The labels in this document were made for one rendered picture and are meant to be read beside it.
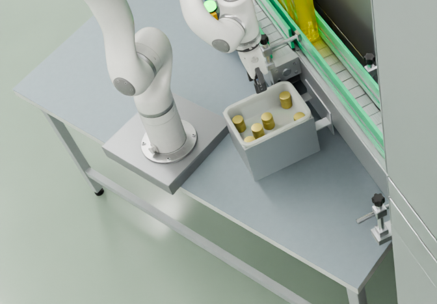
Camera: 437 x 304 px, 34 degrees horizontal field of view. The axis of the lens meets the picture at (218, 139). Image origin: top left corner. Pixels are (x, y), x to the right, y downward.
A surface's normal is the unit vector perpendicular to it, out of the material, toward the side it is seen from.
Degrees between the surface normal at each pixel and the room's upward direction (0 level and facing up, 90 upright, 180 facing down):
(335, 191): 0
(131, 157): 3
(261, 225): 0
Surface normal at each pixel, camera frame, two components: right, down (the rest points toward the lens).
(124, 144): -0.18, -0.65
